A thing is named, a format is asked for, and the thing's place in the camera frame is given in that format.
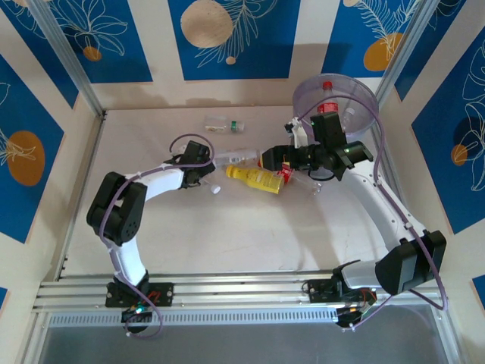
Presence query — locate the yellow plastic bottle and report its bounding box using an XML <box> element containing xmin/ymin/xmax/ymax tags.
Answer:
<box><xmin>225</xmin><ymin>165</ymin><xmax>286</xmax><ymax>196</ymax></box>

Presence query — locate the long red label cola bottle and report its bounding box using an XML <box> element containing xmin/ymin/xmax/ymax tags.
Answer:
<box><xmin>258</xmin><ymin>159</ymin><xmax>324</xmax><ymax>196</ymax></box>

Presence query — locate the clear bottle white label red cap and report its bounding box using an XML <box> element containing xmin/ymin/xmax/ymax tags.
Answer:
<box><xmin>211</xmin><ymin>148</ymin><xmax>264</xmax><ymax>168</ymax></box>

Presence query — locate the purple mesh bin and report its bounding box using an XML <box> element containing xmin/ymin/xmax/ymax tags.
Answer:
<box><xmin>292</xmin><ymin>72</ymin><xmax>379</xmax><ymax>138</ymax></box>

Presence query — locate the clear bottle green band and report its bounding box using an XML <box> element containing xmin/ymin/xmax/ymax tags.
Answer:
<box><xmin>204</xmin><ymin>115</ymin><xmax>246</xmax><ymax>134</ymax></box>

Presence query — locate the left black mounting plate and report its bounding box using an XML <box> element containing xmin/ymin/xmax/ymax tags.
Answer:
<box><xmin>105</xmin><ymin>282</ymin><xmax>176</xmax><ymax>307</ymax></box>

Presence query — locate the black mounting plate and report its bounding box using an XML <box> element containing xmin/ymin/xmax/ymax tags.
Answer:
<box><xmin>305</xmin><ymin>278</ymin><xmax>377</xmax><ymax>304</ymax></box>
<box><xmin>105</xmin><ymin>282</ymin><xmax>176</xmax><ymax>307</ymax></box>

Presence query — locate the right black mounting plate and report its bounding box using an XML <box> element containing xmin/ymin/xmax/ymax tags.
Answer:
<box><xmin>305</xmin><ymin>278</ymin><xmax>377</xmax><ymax>304</ymax></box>

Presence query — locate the left base controller board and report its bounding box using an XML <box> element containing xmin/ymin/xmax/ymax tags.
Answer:
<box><xmin>120</xmin><ymin>301</ymin><xmax>153</xmax><ymax>323</ymax></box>

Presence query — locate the base controller board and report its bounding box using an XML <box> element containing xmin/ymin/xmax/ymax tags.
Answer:
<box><xmin>335</xmin><ymin>290</ymin><xmax>378</xmax><ymax>329</ymax></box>
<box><xmin>120</xmin><ymin>301</ymin><xmax>153</xmax><ymax>323</ymax></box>

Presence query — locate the right base controller board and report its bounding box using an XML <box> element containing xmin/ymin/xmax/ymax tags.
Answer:
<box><xmin>335</xmin><ymin>290</ymin><xmax>378</xmax><ymax>329</ymax></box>

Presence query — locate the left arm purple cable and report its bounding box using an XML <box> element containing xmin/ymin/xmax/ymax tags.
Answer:
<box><xmin>99</xmin><ymin>133</ymin><xmax>215</xmax><ymax>266</ymax></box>

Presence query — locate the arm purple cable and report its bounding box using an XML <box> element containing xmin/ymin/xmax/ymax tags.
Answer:
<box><xmin>99</xmin><ymin>133</ymin><xmax>215</xmax><ymax>266</ymax></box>
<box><xmin>293</xmin><ymin>95</ymin><xmax>450</xmax><ymax>312</ymax></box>

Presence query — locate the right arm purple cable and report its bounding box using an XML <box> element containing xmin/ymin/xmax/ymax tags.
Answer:
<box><xmin>293</xmin><ymin>95</ymin><xmax>450</xmax><ymax>312</ymax></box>

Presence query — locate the aluminium side rail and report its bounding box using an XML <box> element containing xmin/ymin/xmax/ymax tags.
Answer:
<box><xmin>55</xmin><ymin>111</ymin><xmax>109</xmax><ymax>284</ymax></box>

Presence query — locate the aluminium front rail beam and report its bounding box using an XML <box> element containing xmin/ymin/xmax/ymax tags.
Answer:
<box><xmin>36</xmin><ymin>269</ymin><xmax>450</xmax><ymax>310</ymax></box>

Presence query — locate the aluminium frame post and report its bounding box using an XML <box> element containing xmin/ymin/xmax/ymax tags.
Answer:
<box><xmin>28</xmin><ymin>0</ymin><xmax>108</xmax><ymax>119</ymax></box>
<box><xmin>374</xmin><ymin>0</ymin><xmax>437</xmax><ymax>100</ymax></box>

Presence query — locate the slotted grey cable duct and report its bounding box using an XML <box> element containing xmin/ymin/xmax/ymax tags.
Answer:
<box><xmin>47</xmin><ymin>306</ymin><xmax>342</xmax><ymax>328</ymax></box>

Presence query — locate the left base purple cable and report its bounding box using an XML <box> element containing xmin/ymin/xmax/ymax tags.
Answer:
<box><xmin>124</xmin><ymin>299</ymin><xmax>164</xmax><ymax>339</ymax></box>

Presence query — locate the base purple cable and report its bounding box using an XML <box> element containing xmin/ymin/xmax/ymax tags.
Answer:
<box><xmin>124</xmin><ymin>299</ymin><xmax>164</xmax><ymax>339</ymax></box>
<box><xmin>340</xmin><ymin>287</ymin><xmax>392</xmax><ymax>333</ymax></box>

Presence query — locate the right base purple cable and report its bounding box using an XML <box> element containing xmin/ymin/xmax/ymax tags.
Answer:
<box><xmin>340</xmin><ymin>287</ymin><xmax>392</xmax><ymax>333</ymax></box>

